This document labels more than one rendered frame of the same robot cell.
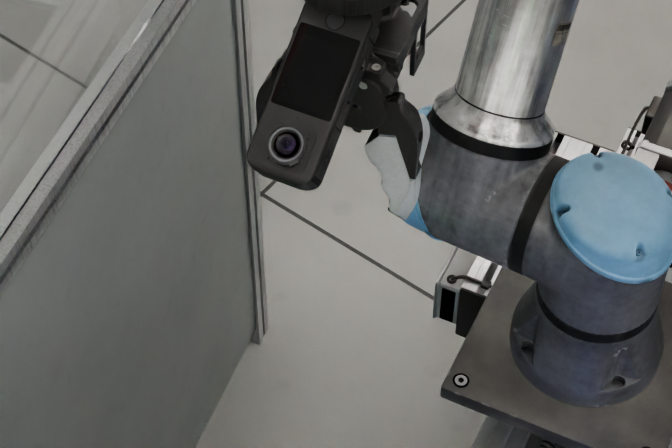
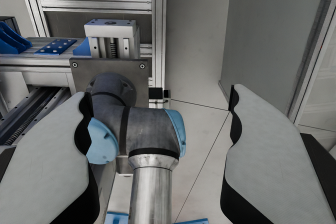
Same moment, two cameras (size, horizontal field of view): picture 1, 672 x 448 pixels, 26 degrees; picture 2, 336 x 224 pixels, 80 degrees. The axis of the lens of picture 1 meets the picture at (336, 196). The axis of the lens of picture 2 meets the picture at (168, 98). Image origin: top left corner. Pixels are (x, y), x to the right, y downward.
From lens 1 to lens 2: 0.90 m
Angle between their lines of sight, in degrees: 15
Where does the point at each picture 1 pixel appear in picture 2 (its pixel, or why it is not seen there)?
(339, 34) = not seen: outside the picture
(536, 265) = (116, 110)
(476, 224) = (144, 118)
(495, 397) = (129, 64)
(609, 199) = (93, 146)
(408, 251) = (196, 110)
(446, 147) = (164, 145)
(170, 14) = not seen: hidden behind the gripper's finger
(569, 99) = not seen: hidden behind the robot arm
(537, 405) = (115, 67)
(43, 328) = (281, 44)
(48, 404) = (268, 29)
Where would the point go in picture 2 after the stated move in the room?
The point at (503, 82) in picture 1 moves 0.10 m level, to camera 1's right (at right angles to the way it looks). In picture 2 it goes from (147, 183) to (103, 196)
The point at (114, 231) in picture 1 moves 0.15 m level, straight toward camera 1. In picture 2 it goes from (268, 82) to (254, 57)
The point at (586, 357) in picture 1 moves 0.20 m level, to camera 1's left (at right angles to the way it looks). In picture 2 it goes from (99, 87) to (168, 57)
